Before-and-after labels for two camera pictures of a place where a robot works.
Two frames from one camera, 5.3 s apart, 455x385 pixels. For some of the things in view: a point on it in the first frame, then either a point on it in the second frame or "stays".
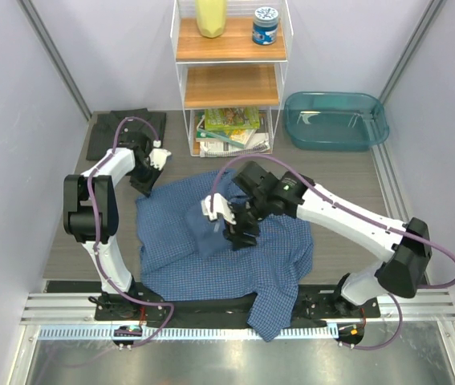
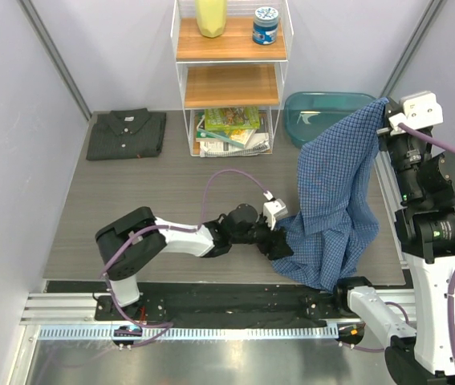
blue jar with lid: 265,26 stays
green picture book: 232,118 stays
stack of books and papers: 230,131 stays
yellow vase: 211,16 stays
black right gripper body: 247,215 to 406,151
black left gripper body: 143,177 to 261,234
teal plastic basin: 335,121 stays
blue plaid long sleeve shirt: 187,257 to 339,219
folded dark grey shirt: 107,127 stays
